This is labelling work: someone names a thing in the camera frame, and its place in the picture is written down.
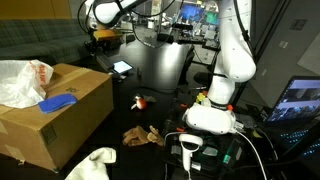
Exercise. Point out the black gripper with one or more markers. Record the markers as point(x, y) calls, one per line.
point(98, 46)

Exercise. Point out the orange plush toy with tag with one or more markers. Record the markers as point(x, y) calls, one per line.
point(141, 103)

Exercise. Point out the blue cloth pad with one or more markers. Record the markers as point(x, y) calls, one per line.
point(56, 103)

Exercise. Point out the brown plush animal toy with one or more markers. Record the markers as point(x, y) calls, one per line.
point(138, 136)

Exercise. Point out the white plastic bag red print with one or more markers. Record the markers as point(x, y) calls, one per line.
point(16, 83)

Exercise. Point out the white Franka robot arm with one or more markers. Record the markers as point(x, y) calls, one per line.
point(233, 56)

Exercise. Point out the large cardboard box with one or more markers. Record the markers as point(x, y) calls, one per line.
point(73, 126)

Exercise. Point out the small yellow object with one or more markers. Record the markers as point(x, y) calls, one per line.
point(200, 97)

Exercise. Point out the white knitted towel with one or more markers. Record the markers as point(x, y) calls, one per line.
point(93, 165)

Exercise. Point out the small tablet lit screen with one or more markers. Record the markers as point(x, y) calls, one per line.
point(122, 66)

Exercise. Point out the grey sofa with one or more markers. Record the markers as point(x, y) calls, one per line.
point(36, 40)

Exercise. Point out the blue lit background monitor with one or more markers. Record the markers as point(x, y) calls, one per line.
point(191, 11)

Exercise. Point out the white VR headset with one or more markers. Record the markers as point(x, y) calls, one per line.
point(208, 118)

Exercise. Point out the white barcode scanner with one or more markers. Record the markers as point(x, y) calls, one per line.
point(187, 150)

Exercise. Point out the black equipment tray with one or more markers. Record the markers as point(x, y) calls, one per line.
point(216, 156)

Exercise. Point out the open laptop lit screen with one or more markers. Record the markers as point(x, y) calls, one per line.
point(298, 100)

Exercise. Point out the yellow wrist camera mount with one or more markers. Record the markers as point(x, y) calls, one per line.
point(106, 34)

